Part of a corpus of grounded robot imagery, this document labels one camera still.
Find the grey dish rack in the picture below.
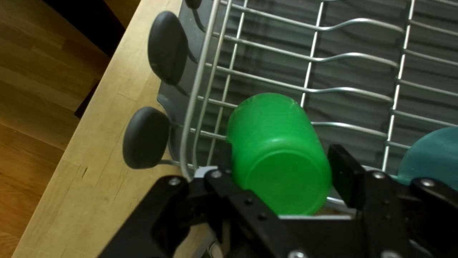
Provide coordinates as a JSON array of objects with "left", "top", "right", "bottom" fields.
[{"left": 122, "top": 0, "right": 458, "bottom": 212}]

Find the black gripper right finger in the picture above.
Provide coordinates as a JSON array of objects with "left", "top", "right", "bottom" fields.
[{"left": 328, "top": 142, "right": 458, "bottom": 258}]

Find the light green plastic cup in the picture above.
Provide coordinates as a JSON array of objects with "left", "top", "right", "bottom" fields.
[{"left": 225, "top": 92, "right": 333, "bottom": 218}]

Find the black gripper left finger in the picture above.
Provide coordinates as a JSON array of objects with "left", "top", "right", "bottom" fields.
[{"left": 97, "top": 142, "right": 288, "bottom": 258}]

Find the teal plastic cup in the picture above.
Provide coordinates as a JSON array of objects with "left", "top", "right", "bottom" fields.
[{"left": 396, "top": 125, "right": 458, "bottom": 189}]

